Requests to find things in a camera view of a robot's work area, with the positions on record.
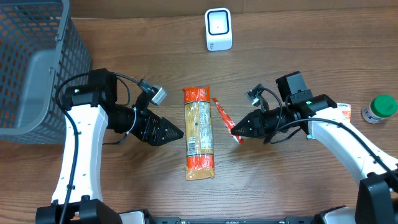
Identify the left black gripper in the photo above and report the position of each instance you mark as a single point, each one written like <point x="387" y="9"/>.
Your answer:
<point x="144" y="128"/>

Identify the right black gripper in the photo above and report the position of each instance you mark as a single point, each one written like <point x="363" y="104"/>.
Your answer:
<point x="259" y="123"/>

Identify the red stick sachet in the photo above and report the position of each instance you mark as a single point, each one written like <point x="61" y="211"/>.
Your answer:
<point x="228" y="122"/>

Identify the red spaghetti pasta package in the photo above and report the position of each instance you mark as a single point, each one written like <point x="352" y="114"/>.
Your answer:
<point x="199" y="134"/>

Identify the orange tissue pack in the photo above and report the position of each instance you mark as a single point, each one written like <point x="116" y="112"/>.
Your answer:
<point x="346" y="110"/>

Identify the green lid jar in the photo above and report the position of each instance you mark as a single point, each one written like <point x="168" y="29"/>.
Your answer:
<point x="379" y="109"/>

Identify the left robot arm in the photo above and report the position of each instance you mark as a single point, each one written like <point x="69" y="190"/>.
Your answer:
<point x="89" y="111"/>

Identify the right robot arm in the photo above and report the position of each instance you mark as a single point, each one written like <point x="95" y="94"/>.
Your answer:
<point x="374" y="171"/>

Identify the white barcode scanner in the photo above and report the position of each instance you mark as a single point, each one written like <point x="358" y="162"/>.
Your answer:
<point x="218" y="28"/>

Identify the grey plastic mesh basket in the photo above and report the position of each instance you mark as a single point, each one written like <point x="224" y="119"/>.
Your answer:
<point x="40" y="49"/>

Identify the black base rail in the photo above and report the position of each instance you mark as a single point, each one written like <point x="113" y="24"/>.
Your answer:
<point x="286" y="220"/>

